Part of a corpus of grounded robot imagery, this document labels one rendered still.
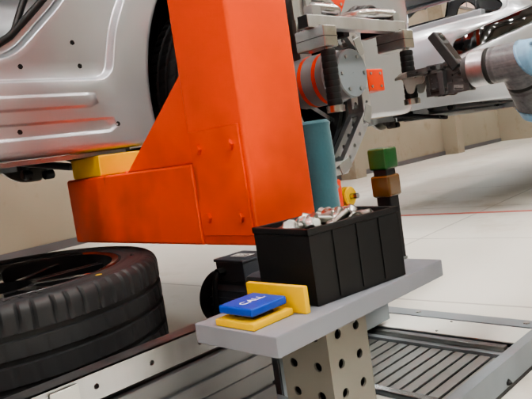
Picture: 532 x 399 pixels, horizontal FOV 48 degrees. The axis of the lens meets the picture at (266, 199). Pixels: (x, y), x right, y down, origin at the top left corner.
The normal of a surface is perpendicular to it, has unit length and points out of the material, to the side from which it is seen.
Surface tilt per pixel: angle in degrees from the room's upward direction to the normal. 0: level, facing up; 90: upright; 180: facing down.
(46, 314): 90
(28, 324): 90
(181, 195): 90
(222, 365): 90
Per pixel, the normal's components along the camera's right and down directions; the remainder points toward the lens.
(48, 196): 0.74, -0.05
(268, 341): -0.70, 0.16
